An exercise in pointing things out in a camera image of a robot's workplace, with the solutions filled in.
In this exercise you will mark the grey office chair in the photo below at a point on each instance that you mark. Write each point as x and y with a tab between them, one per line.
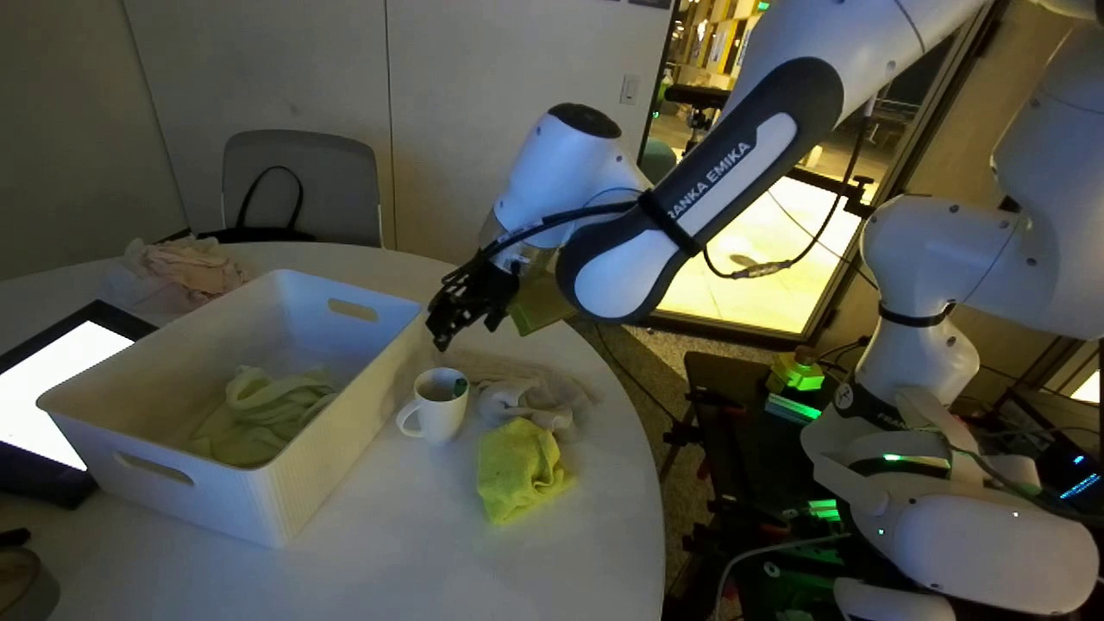
333	179

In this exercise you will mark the bright yellow towel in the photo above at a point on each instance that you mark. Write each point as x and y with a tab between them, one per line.
522	467

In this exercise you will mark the black camera stand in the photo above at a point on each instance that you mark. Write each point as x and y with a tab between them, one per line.
851	195

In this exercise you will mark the white ceramic mug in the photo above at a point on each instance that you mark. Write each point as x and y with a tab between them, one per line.
437	409

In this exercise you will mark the pink crumpled cloth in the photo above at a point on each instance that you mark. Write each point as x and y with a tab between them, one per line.
190	268

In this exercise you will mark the pale yellow-green towel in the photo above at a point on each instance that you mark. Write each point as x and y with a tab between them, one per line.
263	415

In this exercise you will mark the white beige towel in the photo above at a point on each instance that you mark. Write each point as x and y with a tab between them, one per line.
539	392

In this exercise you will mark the black tablet lit screen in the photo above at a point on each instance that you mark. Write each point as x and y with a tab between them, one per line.
48	381

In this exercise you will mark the green Expo marker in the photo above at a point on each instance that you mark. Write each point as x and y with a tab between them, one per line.
453	381

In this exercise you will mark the white plastic storage box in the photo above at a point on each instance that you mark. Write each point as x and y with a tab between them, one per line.
245	392

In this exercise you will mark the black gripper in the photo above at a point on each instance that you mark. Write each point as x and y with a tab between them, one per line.
487	284

